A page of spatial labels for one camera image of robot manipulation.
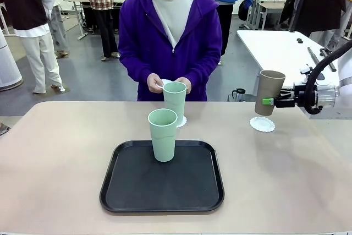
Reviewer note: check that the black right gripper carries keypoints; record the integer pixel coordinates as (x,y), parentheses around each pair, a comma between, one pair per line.
(299,97)

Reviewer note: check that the white side table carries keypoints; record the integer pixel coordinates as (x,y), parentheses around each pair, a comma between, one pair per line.
(275,50)

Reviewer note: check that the white desk with grey legs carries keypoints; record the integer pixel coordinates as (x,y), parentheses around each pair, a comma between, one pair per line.
(270,5)

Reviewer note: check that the person in grey trousers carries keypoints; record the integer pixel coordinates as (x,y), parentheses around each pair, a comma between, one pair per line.
(59,26)

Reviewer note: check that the person's left forearm purple sleeve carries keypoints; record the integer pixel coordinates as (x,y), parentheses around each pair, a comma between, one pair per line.
(206,67)

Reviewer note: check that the person's left hand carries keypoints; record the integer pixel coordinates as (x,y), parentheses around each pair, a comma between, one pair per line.
(188,83)

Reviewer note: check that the brown tall cup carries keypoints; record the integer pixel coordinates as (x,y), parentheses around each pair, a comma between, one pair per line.
(268,86)

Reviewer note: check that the light green tall cup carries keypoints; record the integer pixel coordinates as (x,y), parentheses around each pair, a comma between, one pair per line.
(163,147)
(177,97)

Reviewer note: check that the person in purple hoodie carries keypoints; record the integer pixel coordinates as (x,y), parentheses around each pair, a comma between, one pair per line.
(192,39)

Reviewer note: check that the small black clamp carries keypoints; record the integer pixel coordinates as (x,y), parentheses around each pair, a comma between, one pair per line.
(299,40)

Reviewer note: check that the black plastic serving tray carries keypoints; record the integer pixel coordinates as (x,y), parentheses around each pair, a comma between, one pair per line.
(165,191)

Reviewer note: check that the white cylindrical appliance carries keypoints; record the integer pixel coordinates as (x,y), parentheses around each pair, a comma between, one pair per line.
(8,64)

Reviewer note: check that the person's right forearm purple sleeve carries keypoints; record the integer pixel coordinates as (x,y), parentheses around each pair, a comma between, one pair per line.
(132,65)

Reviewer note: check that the black metal bar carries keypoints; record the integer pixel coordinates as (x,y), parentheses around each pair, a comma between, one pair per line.
(313,55)
(328,59)

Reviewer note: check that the person's right hand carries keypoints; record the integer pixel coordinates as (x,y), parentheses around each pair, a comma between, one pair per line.
(154,82)

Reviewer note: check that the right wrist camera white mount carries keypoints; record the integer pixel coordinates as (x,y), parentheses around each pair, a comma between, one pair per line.
(305,70)

